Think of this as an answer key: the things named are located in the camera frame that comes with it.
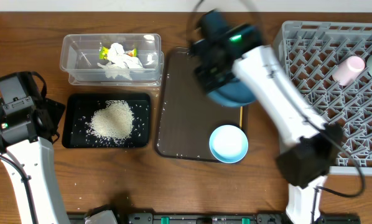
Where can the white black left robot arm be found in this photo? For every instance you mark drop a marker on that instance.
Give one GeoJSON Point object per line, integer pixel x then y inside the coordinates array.
{"type": "Point", "coordinates": [35, 159]}

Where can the white rice pile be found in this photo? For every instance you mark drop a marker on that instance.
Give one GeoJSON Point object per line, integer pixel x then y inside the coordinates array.
{"type": "Point", "coordinates": [112, 123]}

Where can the yellow green snack wrapper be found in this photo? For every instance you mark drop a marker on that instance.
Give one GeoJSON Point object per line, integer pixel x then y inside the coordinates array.
{"type": "Point", "coordinates": [105, 52]}

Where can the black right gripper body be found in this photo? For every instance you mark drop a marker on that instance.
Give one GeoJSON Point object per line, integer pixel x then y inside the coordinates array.
{"type": "Point", "coordinates": [221, 73]}

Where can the white tissue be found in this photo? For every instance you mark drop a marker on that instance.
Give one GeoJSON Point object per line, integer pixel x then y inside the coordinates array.
{"type": "Point", "coordinates": [119, 65]}

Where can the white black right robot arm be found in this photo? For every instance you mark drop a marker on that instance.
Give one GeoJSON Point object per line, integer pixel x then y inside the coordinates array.
{"type": "Point", "coordinates": [235, 69]}

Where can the dark blue plate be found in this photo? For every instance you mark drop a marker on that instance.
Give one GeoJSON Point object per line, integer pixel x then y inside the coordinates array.
{"type": "Point", "coordinates": [234, 94]}

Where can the brown serving tray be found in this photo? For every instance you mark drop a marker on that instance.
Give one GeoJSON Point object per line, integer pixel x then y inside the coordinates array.
{"type": "Point", "coordinates": [187, 116]}

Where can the clear plastic waste bin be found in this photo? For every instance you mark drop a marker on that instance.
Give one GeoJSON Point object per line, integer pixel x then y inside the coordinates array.
{"type": "Point", "coordinates": [80, 55]}

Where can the grey dishwasher rack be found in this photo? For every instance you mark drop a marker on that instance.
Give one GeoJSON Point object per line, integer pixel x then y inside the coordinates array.
{"type": "Point", "coordinates": [310, 53]}

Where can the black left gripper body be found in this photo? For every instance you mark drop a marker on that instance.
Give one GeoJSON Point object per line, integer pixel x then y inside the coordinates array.
{"type": "Point", "coordinates": [52, 110]}

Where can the light blue bowl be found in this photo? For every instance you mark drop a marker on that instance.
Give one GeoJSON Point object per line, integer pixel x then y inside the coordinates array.
{"type": "Point", "coordinates": [228, 144]}

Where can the wooden chopstick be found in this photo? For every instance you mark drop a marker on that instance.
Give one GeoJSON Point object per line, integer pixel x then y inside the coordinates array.
{"type": "Point", "coordinates": [240, 117]}

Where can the black food waste tray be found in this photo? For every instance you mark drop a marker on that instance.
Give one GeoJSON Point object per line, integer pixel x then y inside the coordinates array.
{"type": "Point", "coordinates": [81, 107]}

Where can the pink cup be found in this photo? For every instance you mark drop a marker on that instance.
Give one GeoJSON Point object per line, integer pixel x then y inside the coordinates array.
{"type": "Point", "coordinates": [348, 70]}

